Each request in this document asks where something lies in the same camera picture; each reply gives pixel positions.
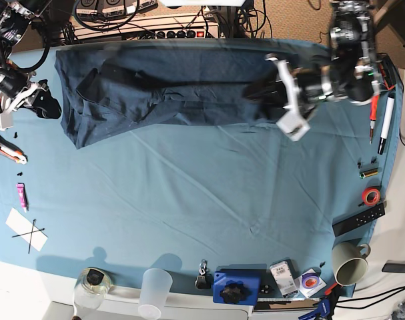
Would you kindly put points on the dark blue T-shirt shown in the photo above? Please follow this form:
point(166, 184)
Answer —
point(106, 93)

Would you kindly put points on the white marker pen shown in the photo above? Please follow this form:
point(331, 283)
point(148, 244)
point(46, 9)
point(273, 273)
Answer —
point(386, 123)

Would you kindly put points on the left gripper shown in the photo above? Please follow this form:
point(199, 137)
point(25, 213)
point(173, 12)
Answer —
point(310, 86)

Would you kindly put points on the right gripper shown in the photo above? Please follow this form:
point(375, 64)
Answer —
point(17, 90)

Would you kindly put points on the pink glue tube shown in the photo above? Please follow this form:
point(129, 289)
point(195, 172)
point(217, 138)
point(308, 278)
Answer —
point(22, 196)

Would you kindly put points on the black key fob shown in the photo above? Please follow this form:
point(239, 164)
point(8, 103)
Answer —
point(204, 278)

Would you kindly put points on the blue clamp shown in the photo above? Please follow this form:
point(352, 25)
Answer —
point(325, 307)

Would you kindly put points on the black remote control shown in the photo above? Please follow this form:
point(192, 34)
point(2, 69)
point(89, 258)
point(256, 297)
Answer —
point(358, 220)

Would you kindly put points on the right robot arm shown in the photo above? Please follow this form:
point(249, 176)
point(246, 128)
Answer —
point(15, 18)

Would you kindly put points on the power strip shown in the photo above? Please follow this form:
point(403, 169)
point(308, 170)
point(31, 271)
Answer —
point(174, 33)

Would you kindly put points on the orange screwdriver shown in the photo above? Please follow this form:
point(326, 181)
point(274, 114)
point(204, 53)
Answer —
point(373, 110)

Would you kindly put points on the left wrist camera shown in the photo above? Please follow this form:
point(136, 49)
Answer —
point(293, 125)

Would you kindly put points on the glass jar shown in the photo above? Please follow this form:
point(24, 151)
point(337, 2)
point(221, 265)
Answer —
point(91, 288)

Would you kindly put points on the red tape roll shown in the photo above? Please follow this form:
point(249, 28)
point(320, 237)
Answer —
point(371, 196)

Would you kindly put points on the clear plastic cup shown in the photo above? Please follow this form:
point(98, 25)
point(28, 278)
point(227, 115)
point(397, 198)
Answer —
point(155, 288)

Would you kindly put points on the white paper card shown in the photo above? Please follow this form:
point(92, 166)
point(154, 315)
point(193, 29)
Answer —
point(26, 230)

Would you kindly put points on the light blue table cloth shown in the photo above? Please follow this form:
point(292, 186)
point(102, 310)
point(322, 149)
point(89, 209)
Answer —
point(169, 196)

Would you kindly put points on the gold AA battery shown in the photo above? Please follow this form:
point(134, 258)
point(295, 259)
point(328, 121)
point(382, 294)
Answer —
point(368, 173)

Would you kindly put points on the blue plastic box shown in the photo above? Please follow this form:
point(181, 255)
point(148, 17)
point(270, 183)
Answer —
point(236, 287)

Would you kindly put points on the purple tape pack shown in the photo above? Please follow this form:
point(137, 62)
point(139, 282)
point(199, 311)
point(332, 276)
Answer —
point(309, 283)

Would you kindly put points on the orange utility knife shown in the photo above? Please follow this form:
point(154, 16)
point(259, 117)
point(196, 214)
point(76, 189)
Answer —
point(12, 152)

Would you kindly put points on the white labelled box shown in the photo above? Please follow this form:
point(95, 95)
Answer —
point(283, 277)

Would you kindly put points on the beige ceramic mug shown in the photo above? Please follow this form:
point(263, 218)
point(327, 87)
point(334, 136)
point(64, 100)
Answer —
point(349, 262)

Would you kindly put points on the orange black tool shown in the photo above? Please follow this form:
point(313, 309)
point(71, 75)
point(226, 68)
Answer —
point(387, 71)

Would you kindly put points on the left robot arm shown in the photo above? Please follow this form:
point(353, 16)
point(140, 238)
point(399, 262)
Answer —
point(348, 72)

